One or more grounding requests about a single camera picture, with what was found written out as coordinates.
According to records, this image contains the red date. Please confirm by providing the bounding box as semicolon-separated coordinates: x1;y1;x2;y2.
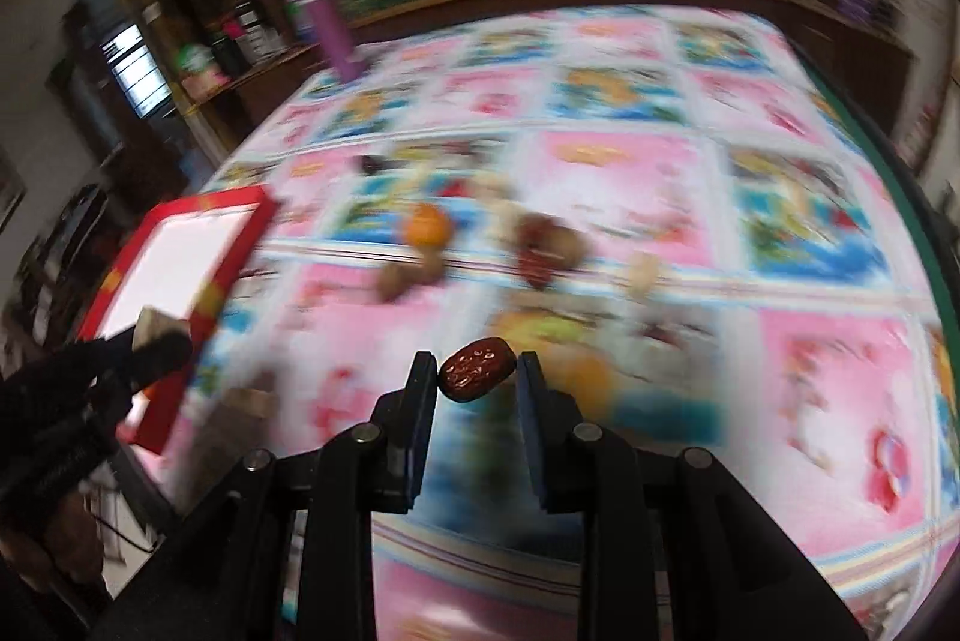
519;251;560;289
517;213;557;249
437;337;517;402

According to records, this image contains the black thermos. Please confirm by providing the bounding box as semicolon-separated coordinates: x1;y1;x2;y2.
211;29;248;76

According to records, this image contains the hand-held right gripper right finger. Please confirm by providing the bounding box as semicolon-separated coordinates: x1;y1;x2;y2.
516;352;875;641

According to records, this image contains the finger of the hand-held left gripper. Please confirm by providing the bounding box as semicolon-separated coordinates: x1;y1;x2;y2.
82;330;194;388

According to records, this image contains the green white bag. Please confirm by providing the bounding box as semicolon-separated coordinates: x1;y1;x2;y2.
174;44;226;94

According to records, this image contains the window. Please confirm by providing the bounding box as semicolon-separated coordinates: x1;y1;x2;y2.
101;22;170;117

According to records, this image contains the purple water bottle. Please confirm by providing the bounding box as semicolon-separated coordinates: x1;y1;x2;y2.
279;0;368;83

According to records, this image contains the small orange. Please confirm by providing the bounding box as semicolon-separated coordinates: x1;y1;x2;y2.
401;202;455;252

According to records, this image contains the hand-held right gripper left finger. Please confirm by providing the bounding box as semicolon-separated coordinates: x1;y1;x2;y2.
90;352;437;641

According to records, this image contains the red tray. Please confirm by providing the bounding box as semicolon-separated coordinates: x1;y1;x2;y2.
75;185;280;456

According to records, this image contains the person's left forearm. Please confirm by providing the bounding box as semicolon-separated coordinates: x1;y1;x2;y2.
0;502;106;612

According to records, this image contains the printed tablecloth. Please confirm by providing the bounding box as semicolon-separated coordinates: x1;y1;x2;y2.
199;7;960;641

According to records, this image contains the wooden cabinet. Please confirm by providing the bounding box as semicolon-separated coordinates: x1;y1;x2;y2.
180;37;353;162

